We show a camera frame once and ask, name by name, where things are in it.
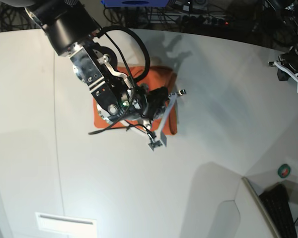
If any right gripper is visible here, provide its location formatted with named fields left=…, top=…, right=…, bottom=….
left=69, top=43, right=168, bottom=123

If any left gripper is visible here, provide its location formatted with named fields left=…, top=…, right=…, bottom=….
left=277, top=47, right=298, bottom=81

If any orange t-shirt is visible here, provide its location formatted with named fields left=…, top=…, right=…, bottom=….
left=93, top=65, right=177, bottom=135

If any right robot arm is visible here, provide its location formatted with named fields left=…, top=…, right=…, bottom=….
left=6, top=0, right=168, bottom=123

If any black power strip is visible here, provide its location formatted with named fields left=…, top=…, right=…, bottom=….
left=181, top=15, right=230, bottom=26

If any green tape roll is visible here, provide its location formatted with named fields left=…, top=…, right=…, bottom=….
left=277, top=164, right=291, bottom=179

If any blue box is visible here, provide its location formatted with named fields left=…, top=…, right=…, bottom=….
left=101, top=0, right=175, bottom=7

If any black keyboard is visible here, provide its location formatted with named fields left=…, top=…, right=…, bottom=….
left=259, top=183, right=298, bottom=238

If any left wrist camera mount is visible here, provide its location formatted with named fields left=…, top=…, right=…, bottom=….
left=269, top=61, right=298, bottom=93

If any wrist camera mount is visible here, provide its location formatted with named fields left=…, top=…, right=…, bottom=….
left=269, top=61, right=298, bottom=93
left=121, top=89, right=187, bottom=152

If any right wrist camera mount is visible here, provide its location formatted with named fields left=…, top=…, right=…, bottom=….
left=121, top=89, right=187, bottom=152

